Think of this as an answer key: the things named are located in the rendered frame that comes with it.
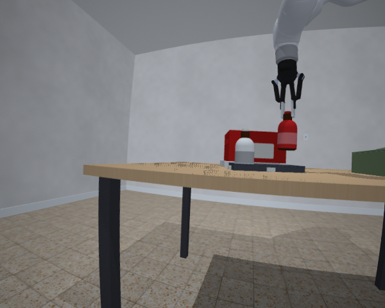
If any white bottle with brown band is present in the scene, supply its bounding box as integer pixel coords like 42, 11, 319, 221
235, 128, 255, 164

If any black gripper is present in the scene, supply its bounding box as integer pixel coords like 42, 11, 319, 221
271, 59, 305, 119

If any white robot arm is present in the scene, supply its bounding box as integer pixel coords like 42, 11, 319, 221
273, 0, 367, 65

